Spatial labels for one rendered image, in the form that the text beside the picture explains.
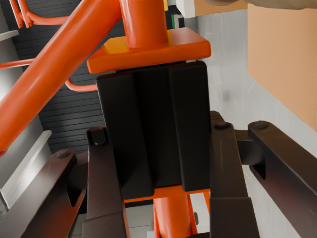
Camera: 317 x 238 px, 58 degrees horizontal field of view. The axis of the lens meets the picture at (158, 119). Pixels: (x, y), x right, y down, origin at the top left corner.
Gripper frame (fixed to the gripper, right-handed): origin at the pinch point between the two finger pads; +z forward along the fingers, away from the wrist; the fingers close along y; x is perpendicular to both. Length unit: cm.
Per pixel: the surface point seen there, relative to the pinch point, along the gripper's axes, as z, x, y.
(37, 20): 758, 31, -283
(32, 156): 879, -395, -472
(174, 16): 735, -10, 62
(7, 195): 680, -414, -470
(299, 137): 218, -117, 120
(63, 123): 1086, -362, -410
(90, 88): 728, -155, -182
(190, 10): 137, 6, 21
